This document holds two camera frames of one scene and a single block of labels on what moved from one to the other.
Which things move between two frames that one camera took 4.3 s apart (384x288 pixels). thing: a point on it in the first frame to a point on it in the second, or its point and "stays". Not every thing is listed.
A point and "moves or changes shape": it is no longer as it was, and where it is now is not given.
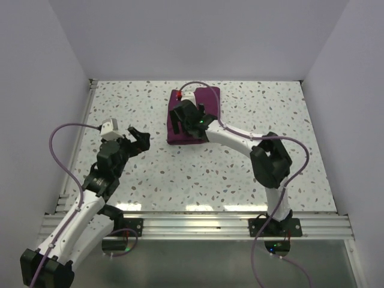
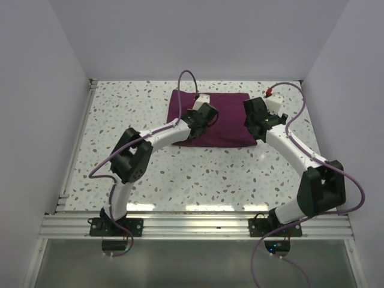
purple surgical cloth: x=209 y=96 moves or changes shape
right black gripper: x=175 y=120 to x=284 y=117
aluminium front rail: x=214 y=227 stays
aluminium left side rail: x=63 y=205 stays
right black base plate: x=288 y=227 stays
